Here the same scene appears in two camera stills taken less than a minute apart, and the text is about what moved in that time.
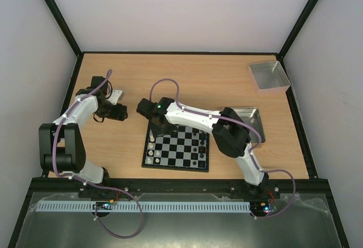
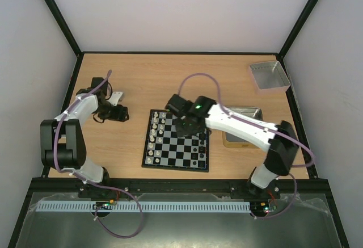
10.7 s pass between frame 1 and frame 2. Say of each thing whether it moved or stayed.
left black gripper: stayed
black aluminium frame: stayed
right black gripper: moved
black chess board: stayed
